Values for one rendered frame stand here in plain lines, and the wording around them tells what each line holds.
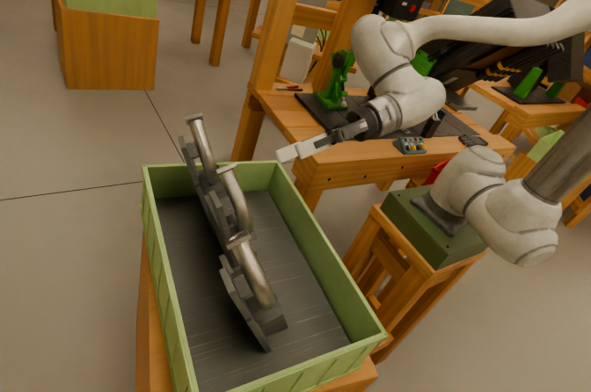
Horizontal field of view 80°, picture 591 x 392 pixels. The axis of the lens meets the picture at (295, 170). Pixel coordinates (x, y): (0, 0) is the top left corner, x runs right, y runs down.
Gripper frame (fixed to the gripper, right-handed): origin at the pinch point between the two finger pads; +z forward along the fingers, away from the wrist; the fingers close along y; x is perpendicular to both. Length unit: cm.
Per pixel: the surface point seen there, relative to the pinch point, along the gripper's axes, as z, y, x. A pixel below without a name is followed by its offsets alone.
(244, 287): 20.5, 13.3, 16.3
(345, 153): -43, -60, 11
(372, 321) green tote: -3.3, 0.1, 41.5
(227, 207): 16.6, 1.4, 4.9
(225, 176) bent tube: 14.5, 1.3, -0.8
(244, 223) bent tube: 14.6, -0.3, 9.4
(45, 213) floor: 86, -150, -13
